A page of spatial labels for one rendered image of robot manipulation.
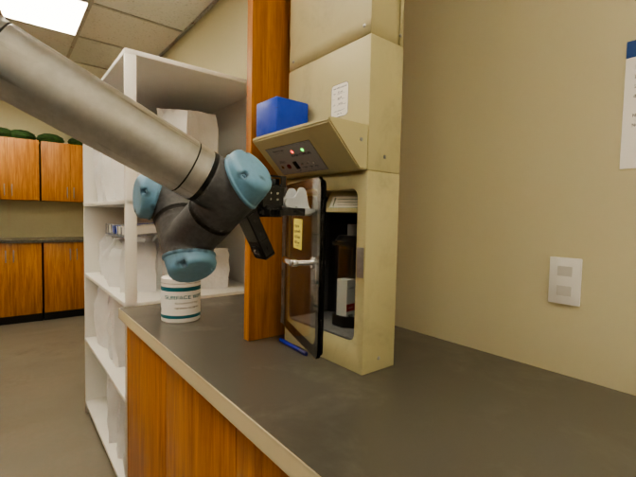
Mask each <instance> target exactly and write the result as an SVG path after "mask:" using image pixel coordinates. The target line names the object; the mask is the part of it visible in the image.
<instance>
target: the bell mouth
mask: <svg viewBox="0 0 636 477"><path fill-rule="evenodd" d="M326 213H356V214H358V194H357V191H333V192H331V193H330V195H329V197H328V199H327V208H326Z"/></svg>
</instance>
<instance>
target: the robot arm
mask: <svg viewBox="0 0 636 477"><path fill-rule="evenodd" d="M0 99H2V100H3V101H5V102H6V103H8V104H10V105H12V106H14V107H16V108H18V109H19V110H21V111H23V112H25V113H27V114H29V115H32V116H33V117H35V118H37V119H39V120H41V121H43V122H44V123H46V124H47V125H49V126H51V127H53V128H55V129H57V130H59V131H61V132H62V133H65V134H67V135H69V136H71V137H73V138H75V139H76V140H78V141H80V142H81V143H83V144H85V145H87V146H89V147H90V148H92V149H94V150H97V151H99V152H101V153H103V154H104V155H106V156H108V157H110V158H112V159H114V160H116V161H117V162H118V163H120V164H122V165H124V166H126V167H128V168H131V169H133V170H134V171H136V172H138V173H140V174H141V175H139V176H138V177H137V178H136V180H135V182H134V185H133V191H132V204H133V210H134V213H135V214H136V216H137V217H138V218H140V219H148V220H151V219H153V223H154V225H155V228H156V232H157V236H158V239H159V244H160V248H161V252H162V259H163V260H164V262H165V265H166V268H167V271H168V275H169V277H170V278H171V279H173V280H175V281H177V282H185V283H189V282H195V281H199V280H202V279H204V278H206V277H208V276H209V275H211V274H212V273H213V272H214V271H215V269H216V266H217V260H216V253H215V252H214V249H215V248H216V247H217V246H218V245H219V244H220V243H221V242H222V241H223V240H224V239H225V238H226V237H227V236H228V235H229V234H230V233H231V231H232V230H233V229H234V228H235V227H236V226H237V225H238V224H239V225H240V227H241V229H242V231H243V233H244V235H245V237H246V239H247V241H248V243H249V245H250V247H251V249H252V252H253V254H254V256H255V257H256V258H260V259H265V260H267V259H268V258H270V257H271V256H273V255H274V254H275V252H274V248H273V246H272V244H271V243H270V240H269V238H268V236H267V234H266V231H265V229H264V227H263V225H262V222H261V220H260V217H281V218H282V216H310V215H311V214H313V213H314V212H315V209H310V208H309V202H308V197H307V191H306V190H305V189H304V188H303V187H299V188H298V189H297V191H296V190H295V189H294V188H289V189H288V191H287V193H286V196H285V188H286V177H287V176H278V175H270V173H269V171H268V170H267V169H266V167H265V166H264V165H263V164H262V163H261V162H260V161H259V160H258V159H257V158H256V157H255V156H254V155H253V154H251V153H249V152H245V151H243V150H234V151H233V152H231V153H230V154H228V155H226V157H225V158H224V157H222V156H221V155H219V154H218V153H216V152H214V151H213V150H211V149H210V148H208V147H207V146H205V145H204V144H202V143H201V142H199V141H197V140H196V139H194V138H193V137H191V136H190V135H188V134H186V133H185V132H183V131H181V130H180V129H178V128H176V127H175V126H173V125H172V124H170V123H168V122H167V121H166V120H165V119H163V118H162V117H160V116H158V115H156V114H155V113H153V112H152V111H150V110H148V109H147V108H145V107H144V106H142V105H141V104H139V103H137V102H136V101H134V100H133V99H131V98H130V97H127V96H126V95H124V94H123V93H121V92H120V91H118V90H116V89H115V88H114V87H113V86H111V85H110V84H108V83H106V82H105V81H103V80H102V79H100V78H98V77H96V76H95V75H93V74H92V73H90V72H89V71H87V70H85V69H84V68H82V67H81V66H79V65H77V64H76V63H74V62H72V61H71V60H69V59H67V58H66V57H64V55H62V54H61V53H59V52H57V51H56V50H54V49H53V48H51V47H50V46H48V45H46V44H44V43H43V42H41V41H40V40H38V39H36V38H35V37H33V36H32V35H30V34H29V33H27V32H25V31H24V30H22V29H21V28H19V27H18V26H16V25H15V24H13V23H12V22H10V21H9V20H7V19H6V18H5V17H4V16H3V14H2V12H1V9H0ZM271 177H277V178H281V184H279V179H272V178H271ZM284 196H285V197H284ZM282 206H285V207H282Z"/></svg>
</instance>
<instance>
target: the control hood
mask: <svg viewBox="0 0 636 477"><path fill-rule="evenodd" d="M367 133H368V126H367V125H365V124H362V123H358V122H354V121H349V120H345V119H341V118H338V117H334V116H327V117H323V118H320V119H317V120H313V121H311V122H307V123H304V124H300V125H297V126H294V127H290V128H288V129H284V130H281V131H278V132H272V133H268V134H265V135H261V136H259V137H256V138H254V139H253V142H254V144H255V145H256V147H257V148H258V150H259V151H260V152H261V154H262V155H263V156H264V158H265V159H266V160H267V162H268V163H269V164H270V165H271V167H272V168H273V169H274V171H275V172H276V174H277V175H278V176H287V177H286V179H291V178H300V177H309V176H317V175H325V174H333V173H342V172H350V171H359V170H365V169H366V167H367ZM305 140H309V141H310V143H311V144H312V146H313V147H314V148H315V149H316V150H317V152H318V153H319V155H320V156H321V158H322V159H323V161H324V162H325V164H326V165H327V167H328V169H325V170H317V171H310V172H302V173H294V174H288V175H284V174H283V173H282V172H281V170H280V169H279V168H278V166H277V165H276V164H275V162H274V161H273V159H272V158H271V157H270V155H269V154H268V153H267V151H265V150H268V149H272V148H276V147H280V146H285V145H289V144H292V143H296V142H301V141H305Z"/></svg>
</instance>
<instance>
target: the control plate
mask: <svg viewBox="0 0 636 477"><path fill-rule="evenodd" d="M301 148H302V149H303V150H304V151H301V150H300V149H301ZM291 150H293V152H294V153H291ZM265 151H267V153H268V154H269V155H270V157H271V158H272V159H273V161H274V162H275V164H276V165H277V166H278V168H279V169H280V170H281V172H282V173H283V174H284V175H288V174H294V173H302V172H310V171H317V170H325V169H328V167H327V165H326V164H325V162H324V161H323V159H322V158H321V156H320V155H319V153H318V152H317V150H316V149H315V148H314V147H313V146H312V144H311V143H310V141H309V140H305V141H301V142H296V143H292V144H289V145H285V146H280V147H276V148H272V149H268V150H265ZM313 160H314V161H315V162H316V163H314V164H313V163H312V162H313ZM294 161H296V163H297V164H298V166H299V167H300V169H297V168H296V167H295V165H294V164H293V163H292V162H294ZM307 161H309V162H310V164H309V165H308V164H307ZM301 162H302V163H304V166H303V165H301ZM287 165H291V168H288V167H287ZM281 166H283V167H284V168H282V167H281Z"/></svg>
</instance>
